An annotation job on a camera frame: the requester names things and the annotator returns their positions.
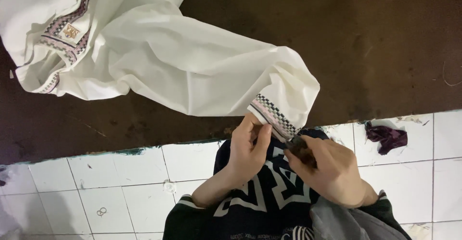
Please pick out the brown thread cutter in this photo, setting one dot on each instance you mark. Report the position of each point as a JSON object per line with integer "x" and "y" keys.
{"x": 302, "y": 151}

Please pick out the pale fabric scraps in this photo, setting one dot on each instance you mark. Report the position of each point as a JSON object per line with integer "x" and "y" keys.
{"x": 409, "y": 118}

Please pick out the white garment with checkered trim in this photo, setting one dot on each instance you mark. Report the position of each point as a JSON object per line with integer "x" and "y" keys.
{"x": 173, "y": 59}

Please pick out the person's right hand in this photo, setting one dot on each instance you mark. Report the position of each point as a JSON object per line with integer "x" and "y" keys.
{"x": 334, "y": 175}

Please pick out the person's left hand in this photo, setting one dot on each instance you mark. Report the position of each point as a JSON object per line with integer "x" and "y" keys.
{"x": 243, "y": 157}

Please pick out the loose pale thread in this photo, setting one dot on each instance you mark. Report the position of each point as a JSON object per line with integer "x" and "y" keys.
{"x": 447, "y": 79}

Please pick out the person's dark patterned shirt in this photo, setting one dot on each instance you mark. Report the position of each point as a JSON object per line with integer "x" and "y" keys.
{"x": 260, "y": 204}

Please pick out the clear round plastic piece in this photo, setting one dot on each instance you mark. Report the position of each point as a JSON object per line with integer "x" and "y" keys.
{"x": 169, "y": 187}

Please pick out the looped thread piece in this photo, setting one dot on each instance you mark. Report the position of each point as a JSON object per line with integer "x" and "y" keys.
{"x": 101, "y": 212}

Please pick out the grey cloth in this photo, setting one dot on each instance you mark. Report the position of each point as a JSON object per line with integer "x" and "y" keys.
{"x": 346, "y": 222}

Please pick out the purple fabric scrap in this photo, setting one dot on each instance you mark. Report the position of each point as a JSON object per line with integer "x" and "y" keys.
{"x": 388, "y": 137}

